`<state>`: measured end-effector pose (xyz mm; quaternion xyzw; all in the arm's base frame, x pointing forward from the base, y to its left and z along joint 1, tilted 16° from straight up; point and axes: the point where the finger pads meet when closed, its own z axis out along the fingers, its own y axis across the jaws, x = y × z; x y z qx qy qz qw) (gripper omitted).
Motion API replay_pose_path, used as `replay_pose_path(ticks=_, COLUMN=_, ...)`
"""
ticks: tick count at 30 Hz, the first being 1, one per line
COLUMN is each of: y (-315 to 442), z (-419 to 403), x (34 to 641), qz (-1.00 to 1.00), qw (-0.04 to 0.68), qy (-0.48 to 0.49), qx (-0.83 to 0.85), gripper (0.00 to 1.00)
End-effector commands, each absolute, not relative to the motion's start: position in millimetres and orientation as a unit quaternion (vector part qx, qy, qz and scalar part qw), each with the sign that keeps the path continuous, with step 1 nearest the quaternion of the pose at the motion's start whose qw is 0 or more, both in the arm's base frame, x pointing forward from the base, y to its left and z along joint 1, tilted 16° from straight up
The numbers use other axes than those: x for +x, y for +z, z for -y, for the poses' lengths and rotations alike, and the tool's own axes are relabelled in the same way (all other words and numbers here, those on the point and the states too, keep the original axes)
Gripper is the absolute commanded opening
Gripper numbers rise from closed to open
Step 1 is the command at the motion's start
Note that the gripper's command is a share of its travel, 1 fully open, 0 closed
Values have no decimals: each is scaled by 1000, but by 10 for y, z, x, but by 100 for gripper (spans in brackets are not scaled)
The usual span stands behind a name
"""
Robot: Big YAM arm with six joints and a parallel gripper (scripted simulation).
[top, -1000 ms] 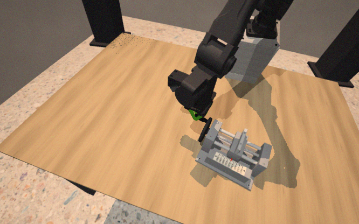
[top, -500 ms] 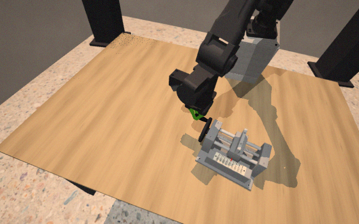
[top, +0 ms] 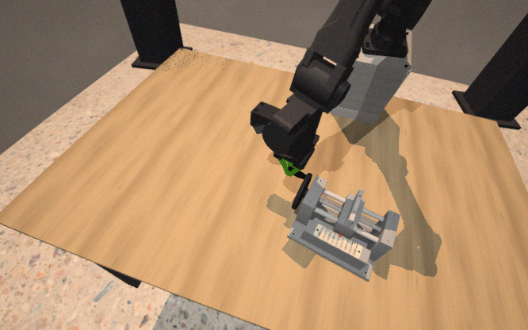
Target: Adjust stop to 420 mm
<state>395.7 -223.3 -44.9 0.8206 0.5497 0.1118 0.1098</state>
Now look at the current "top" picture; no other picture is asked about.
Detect grey slide clamp with black handwheel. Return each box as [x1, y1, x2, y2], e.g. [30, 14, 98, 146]
[287, 171, 400, 281]

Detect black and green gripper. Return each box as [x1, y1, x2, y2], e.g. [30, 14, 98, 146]
[274, 131, 319, 177]

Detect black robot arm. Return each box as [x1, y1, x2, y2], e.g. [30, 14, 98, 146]
[251, 0, 432, 155]

